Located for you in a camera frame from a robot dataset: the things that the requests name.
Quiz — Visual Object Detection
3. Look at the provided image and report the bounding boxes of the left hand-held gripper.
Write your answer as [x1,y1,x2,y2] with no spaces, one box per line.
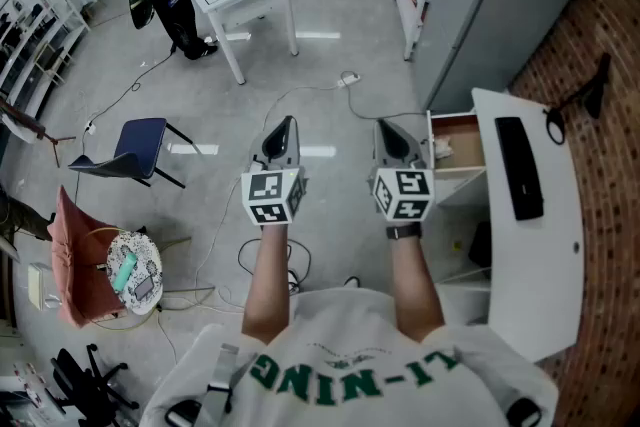
[241,115,307,227]

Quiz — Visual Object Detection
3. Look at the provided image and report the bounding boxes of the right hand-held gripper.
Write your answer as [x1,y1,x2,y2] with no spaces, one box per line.
[372,118,436,222]

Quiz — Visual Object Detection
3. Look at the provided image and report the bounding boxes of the person's right forearm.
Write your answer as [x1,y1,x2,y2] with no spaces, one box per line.
[387,234,446,344]

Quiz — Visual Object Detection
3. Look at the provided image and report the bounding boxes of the person's left forearm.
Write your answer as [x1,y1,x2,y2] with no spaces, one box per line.
[241,222,292,346]

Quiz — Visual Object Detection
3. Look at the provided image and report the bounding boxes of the black keyboard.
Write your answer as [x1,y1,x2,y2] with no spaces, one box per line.
[494,116,545,222]

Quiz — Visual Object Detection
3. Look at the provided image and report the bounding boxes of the blue chair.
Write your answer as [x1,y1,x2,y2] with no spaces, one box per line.
[68,117,206,190]

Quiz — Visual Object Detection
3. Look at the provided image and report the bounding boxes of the grey refrigerator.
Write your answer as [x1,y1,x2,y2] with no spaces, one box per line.
[412,0,586,114]

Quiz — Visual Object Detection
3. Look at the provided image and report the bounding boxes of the round patterned side table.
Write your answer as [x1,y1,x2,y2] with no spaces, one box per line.
[105,230,165,317]

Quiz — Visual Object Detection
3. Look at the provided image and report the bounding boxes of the white shirt green print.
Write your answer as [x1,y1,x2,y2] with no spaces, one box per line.
[139,287,559,427]

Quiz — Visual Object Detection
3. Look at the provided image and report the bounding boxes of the white desk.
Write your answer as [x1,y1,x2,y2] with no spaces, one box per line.
[427,87,586,364]

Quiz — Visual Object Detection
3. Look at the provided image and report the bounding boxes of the grey smartphone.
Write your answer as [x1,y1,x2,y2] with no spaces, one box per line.
[134,278,158,303]

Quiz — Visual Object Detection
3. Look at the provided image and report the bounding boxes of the teal bottle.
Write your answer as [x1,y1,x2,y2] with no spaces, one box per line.
[111,252,139,294]

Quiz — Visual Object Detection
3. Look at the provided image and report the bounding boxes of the black desk lamp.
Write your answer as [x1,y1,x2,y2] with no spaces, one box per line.
[543,52,613,146]

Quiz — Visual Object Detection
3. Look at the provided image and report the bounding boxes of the pink cushioned chair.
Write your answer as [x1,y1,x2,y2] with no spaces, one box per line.
[47,184,127,329]

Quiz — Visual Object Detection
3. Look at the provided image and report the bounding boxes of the white glass display shelf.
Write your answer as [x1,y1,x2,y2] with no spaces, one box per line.
[0,0,92,116]

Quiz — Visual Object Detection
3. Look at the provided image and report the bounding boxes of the white box device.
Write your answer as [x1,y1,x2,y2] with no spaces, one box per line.
[26,262,62,312]

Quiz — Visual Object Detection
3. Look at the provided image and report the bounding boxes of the black office chair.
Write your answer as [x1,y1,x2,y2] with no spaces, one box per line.
[48,342,141,427]

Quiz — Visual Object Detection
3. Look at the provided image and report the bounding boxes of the grey floor cable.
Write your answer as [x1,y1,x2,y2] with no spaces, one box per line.
[346,84,431,122]

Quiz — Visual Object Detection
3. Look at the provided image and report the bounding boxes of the black floor cables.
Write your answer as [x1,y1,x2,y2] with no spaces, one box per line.
[236,237,314,297]

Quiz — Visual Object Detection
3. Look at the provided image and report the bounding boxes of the thin black floor cable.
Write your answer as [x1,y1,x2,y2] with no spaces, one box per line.
[87,48,177,126]

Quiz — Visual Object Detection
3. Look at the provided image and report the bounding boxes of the grey shoulder strap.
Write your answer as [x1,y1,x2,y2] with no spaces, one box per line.
[205,343,240,416]

